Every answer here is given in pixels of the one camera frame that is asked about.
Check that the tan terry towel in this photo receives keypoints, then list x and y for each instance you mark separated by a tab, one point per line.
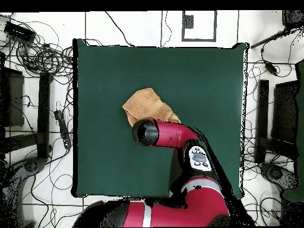
144	102

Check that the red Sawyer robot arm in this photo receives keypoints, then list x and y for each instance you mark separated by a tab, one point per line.
171	134

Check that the black flat case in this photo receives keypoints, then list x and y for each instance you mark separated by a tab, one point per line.
14	99
285	111

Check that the dark green table cloth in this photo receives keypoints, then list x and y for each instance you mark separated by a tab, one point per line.
106	142

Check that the black power strip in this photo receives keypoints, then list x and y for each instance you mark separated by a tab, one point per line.
63	130

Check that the black stand bar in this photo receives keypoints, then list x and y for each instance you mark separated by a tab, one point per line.
44	114
262	118

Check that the small grey square plate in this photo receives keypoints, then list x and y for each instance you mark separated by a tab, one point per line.
188	21

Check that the black power adapter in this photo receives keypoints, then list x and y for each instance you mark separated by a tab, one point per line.
270	67

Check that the black box on floor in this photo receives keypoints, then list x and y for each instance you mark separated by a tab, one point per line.
19	31

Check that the black tripod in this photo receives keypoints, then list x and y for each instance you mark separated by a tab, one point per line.
293	20

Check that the grey floor frame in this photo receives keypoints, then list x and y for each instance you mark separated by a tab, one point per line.
182	26

